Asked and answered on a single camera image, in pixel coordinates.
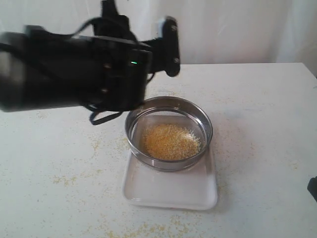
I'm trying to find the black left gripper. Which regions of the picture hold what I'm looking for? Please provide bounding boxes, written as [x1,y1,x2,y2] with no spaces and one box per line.
[94,0,153,111]

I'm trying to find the round steel mesh sieve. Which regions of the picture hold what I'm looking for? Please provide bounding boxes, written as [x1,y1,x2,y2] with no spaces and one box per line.
[125,96,213,172]

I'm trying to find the yellow millet grains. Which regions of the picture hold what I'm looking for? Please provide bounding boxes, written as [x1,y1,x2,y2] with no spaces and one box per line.
[142,124,201,161]

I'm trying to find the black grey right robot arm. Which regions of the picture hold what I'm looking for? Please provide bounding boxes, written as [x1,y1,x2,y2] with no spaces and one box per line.
[307,177,317,201]

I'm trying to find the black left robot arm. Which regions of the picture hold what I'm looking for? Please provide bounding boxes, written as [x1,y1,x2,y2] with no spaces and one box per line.
[0,0,152,112]

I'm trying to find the white rectangular plastic tray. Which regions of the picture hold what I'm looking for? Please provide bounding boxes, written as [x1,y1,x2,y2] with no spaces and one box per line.
[122,146,218,210]

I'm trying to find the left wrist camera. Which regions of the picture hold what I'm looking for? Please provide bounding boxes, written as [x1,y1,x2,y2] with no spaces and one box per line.
[158,16,180,77]

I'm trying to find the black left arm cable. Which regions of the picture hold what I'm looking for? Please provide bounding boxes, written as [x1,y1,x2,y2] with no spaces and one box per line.
[85,71,156,126]

